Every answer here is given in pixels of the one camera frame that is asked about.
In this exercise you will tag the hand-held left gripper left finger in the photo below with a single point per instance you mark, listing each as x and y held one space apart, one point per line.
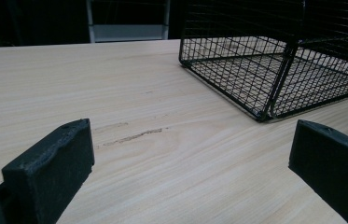
50 168

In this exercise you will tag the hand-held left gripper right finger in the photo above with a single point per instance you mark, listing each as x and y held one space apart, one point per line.
333 161

